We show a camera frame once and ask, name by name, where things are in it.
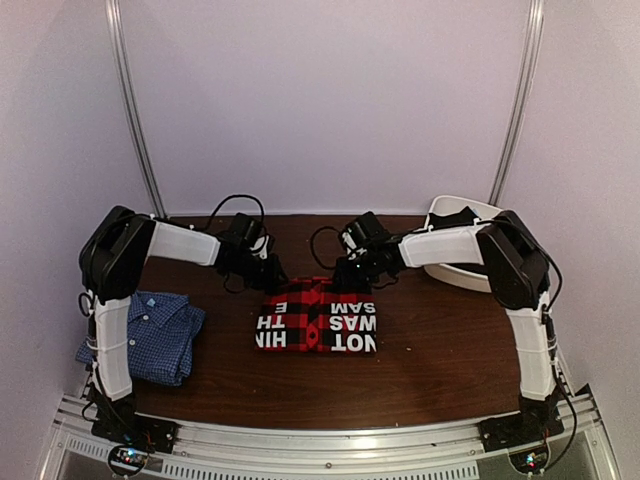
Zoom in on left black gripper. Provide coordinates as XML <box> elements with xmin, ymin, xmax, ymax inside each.
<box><xmin>228</xmin><ymin>252</ymin><xmax>289</xmax><ymax>291</ymax></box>

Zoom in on red black plaid shirt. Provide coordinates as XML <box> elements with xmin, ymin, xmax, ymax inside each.
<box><xmin>254</xmin><ymin>277</ymin><xmax>378</xmax><ymax>355</ymax></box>

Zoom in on blue checked shirt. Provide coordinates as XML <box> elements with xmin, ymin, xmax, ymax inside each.
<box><xmin>77</xmin><ymin>291</ymin><xmax>205</xmax><ymax>399</ymax></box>

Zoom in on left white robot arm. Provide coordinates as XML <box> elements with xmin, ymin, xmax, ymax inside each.
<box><xmin>79</xmin><ymin>206</ymin><xmax>288</xmax><ymax>444</ymax></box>

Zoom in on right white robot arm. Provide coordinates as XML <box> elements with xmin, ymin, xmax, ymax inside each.
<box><xmin>335</xmin><ymin>208</ymin><xmax>559</xmax><ymax>442</ymax></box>

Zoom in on white plastic basin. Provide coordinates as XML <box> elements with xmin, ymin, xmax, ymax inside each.
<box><xmin>424</xmin><ymin>195</ymin><xmax>501</xmax><ymax>293</ymax></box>

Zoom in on black shirt in basin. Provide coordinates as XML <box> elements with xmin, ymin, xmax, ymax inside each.
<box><xmin>427</xmin><ymin>206</ymin><xmax>478</xmax><ymax>230</ymax></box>

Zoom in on left circuit board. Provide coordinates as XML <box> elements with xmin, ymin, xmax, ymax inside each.
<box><xmin>107</xmin><ymin>445</ymin><xmax>149</xmax><ymax>476</ymax></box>

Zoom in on circuit board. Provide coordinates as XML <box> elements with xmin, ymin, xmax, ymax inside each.
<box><xmin>107</xmin><ymin>445</ymin><xmax>149</xmax><ymax>476</ymax></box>
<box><xmin>509</xmin><ymin>446</ymin><xmax>550</xmax><ymax>475</ymax></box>

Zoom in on right circuit board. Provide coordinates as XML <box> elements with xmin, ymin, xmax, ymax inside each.
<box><xmin>509</xmin><ymin>446</ymin><xmax>550</xmax><ymax>475</ymax></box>

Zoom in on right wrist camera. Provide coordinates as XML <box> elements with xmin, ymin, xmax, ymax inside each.
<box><xmin>340</xmin><ymin>231</ymin><xmax>363</xmax><ymax>261</ymax></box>

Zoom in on left black cable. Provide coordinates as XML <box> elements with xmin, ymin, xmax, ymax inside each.
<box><xmin>204</xmin><ymin>193</ymin><xmax>267</xmax><ymax>296</ymax></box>

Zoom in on right aluminium frame post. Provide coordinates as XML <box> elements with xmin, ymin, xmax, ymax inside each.
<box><xmin>489</xmin><ymin>0</ymin><xmax>545</xmax><ymax>206</ymax></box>

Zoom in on aluminium frame post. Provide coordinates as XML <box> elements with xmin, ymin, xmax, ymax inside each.
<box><xmin>105</xmin><ymin>0</ymin><xmax>168</xmax><ymax>218</ymax></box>
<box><xmin>489</xmin><ymin>0</ymin><xmax>545</xmax><ymax>206</ymax></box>

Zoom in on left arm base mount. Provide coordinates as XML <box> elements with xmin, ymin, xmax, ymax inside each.
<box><xmin>91</xmin><ymin>409</ymin><xmax>178</xmax><ymax>454</ymax></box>

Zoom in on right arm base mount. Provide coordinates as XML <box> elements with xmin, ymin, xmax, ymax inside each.
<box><xmin>478</xmin><ymin>397</ymin><xmax>564</xmax><ymax>452</ymax></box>

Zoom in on left aluminium frame post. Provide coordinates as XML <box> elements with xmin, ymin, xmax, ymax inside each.
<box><xmin>105</xmin><ymin>0</ymin><xmax>168</xmax><ymax>218</ymax></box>

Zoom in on front aluminium rail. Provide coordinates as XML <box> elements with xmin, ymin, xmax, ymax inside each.
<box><xmin>35</xmin><ymin>393</ymin><xmax>622</xmax><ymax>479</ymax></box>

